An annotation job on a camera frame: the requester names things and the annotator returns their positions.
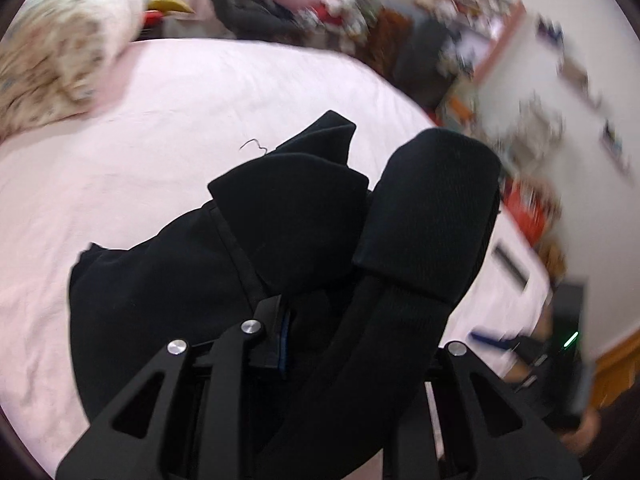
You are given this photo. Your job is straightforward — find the wooden bed frame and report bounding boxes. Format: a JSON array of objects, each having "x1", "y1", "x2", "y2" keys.
[{"x1": 585, "y1": 327, "x2": 640, "y2": 406}]

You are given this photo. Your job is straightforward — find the white wire rack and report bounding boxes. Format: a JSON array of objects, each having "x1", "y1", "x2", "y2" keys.
[{"x1": 495, "y1": 95, "x2": 566, "y2": 171}]

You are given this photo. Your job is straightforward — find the person's right forearm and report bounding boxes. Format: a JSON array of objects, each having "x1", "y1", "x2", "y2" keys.
[{"x1": 560, "y1": 400, "x2": 640, "y2": 480}]

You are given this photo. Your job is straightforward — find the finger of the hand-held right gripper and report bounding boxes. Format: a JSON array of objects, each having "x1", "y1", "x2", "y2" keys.
[{"x1": 470, "y1": 329, "x2": 521, "y2": 356}]

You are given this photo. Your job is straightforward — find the black pants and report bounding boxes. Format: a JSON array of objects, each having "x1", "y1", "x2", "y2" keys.
[{"x1": 69, "y1": 109, "x2": 502, "y2": 480}]

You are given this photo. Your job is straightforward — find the smartphone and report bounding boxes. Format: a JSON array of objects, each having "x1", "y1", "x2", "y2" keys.
[{"x1": 492, "y1": 242, "x2": 531, "y2": 291}]

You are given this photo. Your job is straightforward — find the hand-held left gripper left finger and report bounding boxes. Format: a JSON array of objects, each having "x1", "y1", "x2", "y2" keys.
[{"x1": 55, "y1": 296, "x2": 296, "y2": 480}]

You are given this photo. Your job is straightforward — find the black jacket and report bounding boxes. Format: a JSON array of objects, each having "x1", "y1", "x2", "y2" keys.
[{"x1": 200, "y1": 0, "x2": 321, "y2": 43}]

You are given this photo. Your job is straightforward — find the orange plastic bag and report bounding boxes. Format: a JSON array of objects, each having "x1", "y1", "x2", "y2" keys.
[{"x1": 502, "y1": 180, "x2": 551, "y2": 243}]

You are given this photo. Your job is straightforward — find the pink bed blanket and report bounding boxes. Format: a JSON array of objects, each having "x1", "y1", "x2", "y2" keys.
[{"x1": 0, "y1": 37, "x2": 551, "y2": 466}]

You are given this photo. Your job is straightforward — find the wall photo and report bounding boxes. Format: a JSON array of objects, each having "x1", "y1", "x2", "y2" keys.
[
  {"x1": 600, "y1": 120, "x2": 632, "y2": 173},
  {"x1": 537, "y1": 15, "x2": 566, "y2": 51},
  {"x1": 560, "y1": 57, "x2": 601, "y2": 106}
]

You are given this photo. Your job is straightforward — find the rolled floral quilt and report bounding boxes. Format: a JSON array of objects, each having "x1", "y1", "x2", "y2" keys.
[{"x1": 0, "y1": 0, "x2": 146, "y2": 141}]

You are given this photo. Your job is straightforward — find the dark grey cloth cover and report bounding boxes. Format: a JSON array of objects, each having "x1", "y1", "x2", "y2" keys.
[{"x1": 395, "y1": 17, "x2": 461, "y2": 106}]

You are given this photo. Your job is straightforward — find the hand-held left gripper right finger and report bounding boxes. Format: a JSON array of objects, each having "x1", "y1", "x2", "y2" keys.
[{"x1": 385, "y1": 341, "x2": 583, "y2": 480}]

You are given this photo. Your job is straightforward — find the wooden chair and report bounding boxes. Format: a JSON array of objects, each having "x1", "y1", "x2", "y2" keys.
[{"x1": 372, "y1": 7, "x2": 416, "y2": 78}]

